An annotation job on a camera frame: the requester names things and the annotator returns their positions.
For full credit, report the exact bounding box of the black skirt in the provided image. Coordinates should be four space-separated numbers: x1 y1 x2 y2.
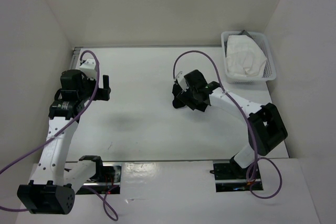
172 82 208 112

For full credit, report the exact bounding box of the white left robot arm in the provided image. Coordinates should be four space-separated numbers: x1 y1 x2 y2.
17 70 111 215

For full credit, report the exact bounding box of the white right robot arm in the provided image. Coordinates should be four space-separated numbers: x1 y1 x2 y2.
172 70 288 178

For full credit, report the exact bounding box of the white skirt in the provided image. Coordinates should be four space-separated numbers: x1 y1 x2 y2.
226 35 267 78

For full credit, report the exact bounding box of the dark grey garment in basket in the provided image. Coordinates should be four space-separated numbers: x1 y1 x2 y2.
238 30 251 38

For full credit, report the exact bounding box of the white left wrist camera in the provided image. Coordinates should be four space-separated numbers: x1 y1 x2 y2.
79 59 97 80

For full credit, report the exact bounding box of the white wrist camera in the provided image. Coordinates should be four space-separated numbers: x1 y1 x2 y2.
79 59 97 80
175 71 188 91

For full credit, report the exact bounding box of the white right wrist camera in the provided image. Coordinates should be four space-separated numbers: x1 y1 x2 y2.
175 71 188 91

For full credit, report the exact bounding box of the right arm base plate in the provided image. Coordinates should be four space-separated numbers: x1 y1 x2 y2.
209 160 263 193

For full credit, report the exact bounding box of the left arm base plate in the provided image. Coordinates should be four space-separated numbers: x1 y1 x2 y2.
76 162 122 195

